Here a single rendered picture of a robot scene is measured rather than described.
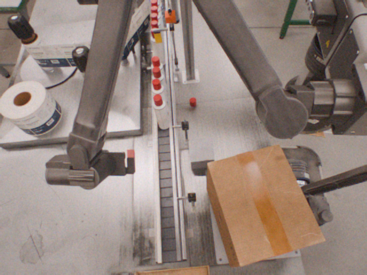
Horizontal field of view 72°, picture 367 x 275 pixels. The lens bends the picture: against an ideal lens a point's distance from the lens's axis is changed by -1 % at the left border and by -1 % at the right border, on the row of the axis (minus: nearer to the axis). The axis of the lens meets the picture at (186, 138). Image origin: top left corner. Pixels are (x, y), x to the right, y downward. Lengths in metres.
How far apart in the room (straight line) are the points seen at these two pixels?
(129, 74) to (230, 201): 0.87
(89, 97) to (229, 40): 0.28
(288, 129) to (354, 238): 1.68
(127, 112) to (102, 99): 0.70
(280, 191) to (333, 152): 1.51
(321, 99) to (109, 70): 0.39
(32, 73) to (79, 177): 1.05
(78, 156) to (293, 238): 0.58
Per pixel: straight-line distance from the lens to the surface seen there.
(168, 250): 0.99
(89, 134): 0.55
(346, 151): 2.33
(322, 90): 0.52
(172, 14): 1.13
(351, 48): 0.61
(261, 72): 0.48
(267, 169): 0.81
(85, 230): 1.13
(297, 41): 2.94
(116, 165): 0.70
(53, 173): 0.65
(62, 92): 1.43
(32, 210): 1.26
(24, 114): 1.24
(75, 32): 1.72
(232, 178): 0.78
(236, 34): 0.47
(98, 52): 0.51
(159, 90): 1.05
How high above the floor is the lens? 1.85
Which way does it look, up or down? 62 degrees down
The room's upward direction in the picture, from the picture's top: 7 degrees counter-clockwise
